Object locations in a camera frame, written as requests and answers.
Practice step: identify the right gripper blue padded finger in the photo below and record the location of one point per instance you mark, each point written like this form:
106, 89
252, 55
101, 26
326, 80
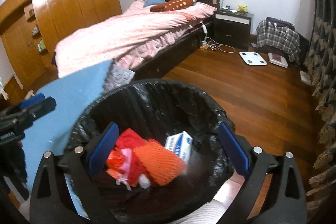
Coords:
99, 148
32, 101
234, 150

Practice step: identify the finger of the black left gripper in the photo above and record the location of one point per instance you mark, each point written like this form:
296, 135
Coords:
41, 109

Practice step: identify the white blue tissue box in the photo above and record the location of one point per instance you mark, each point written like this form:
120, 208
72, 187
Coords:
180, 144

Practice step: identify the orange foam net sheet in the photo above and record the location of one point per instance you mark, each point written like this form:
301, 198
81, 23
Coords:
162, 165

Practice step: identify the red glove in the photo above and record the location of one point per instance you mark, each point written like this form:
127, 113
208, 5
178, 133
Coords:
129, 139

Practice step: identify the black lined trash bin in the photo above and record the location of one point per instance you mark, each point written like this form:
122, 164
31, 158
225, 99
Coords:
171, 130

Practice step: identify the orange foam net strip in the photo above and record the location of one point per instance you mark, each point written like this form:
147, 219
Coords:
123, 165

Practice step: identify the blue table cloth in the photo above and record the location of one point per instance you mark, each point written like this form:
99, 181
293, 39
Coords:
73, 94

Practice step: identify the small white crumpled paper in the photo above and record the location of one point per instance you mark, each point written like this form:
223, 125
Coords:
144, 182

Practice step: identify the white bathroom scale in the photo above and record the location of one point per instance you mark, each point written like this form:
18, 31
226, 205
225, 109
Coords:
252, 58

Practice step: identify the white book on floor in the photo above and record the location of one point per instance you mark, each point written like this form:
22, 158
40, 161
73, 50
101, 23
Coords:
277, 60

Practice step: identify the wooden wardrobe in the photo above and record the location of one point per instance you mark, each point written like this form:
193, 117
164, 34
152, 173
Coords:
30, 30

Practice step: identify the patterned curtain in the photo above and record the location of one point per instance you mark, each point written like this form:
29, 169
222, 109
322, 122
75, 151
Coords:
320, 63

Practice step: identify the bed with pink duvet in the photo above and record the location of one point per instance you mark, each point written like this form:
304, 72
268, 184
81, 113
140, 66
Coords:
129, 39

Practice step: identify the plaid cloth pile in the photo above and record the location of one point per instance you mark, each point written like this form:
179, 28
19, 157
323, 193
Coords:
280, 35

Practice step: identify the black nightstand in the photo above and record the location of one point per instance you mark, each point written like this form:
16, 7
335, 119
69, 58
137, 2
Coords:
233, 28

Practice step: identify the yellow plush toy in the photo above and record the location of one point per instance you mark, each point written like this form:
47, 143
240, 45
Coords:
242, 9

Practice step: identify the left blue pillow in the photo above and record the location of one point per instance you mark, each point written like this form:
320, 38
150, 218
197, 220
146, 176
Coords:
153, 2

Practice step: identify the brown dotted pillow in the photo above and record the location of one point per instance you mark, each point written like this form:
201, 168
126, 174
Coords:
172, 5

